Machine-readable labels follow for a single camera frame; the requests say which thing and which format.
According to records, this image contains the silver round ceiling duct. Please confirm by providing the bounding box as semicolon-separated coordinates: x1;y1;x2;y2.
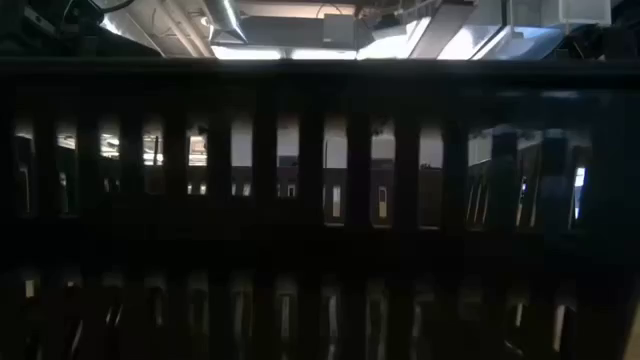
202;0;249;44

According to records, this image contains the black plastic slotted basket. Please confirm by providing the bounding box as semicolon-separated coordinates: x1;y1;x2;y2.
0;55;640;360

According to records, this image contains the bright ceiling light panel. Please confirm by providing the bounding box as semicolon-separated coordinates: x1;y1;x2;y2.
209;44;359;61

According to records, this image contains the grey ceiling box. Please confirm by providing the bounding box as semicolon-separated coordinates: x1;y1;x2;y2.
322;13;359;47

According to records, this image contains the white ceiling box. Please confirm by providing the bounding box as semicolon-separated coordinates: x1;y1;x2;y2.
539;0;612;26

